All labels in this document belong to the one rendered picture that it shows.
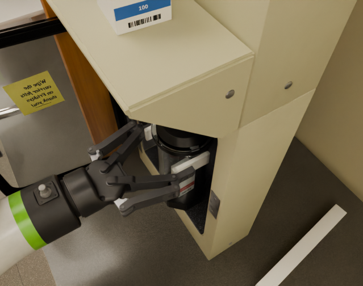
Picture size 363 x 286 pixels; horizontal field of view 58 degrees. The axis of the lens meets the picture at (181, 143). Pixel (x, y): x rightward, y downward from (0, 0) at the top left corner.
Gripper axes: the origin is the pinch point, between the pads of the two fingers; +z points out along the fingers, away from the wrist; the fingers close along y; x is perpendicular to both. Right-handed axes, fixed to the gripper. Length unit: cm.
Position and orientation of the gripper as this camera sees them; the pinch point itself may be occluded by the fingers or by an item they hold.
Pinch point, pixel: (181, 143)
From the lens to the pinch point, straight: 58.1
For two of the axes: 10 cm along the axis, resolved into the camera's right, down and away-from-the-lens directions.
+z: 8.5, -4.3, 3.1
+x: 0.0, 5.8, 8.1
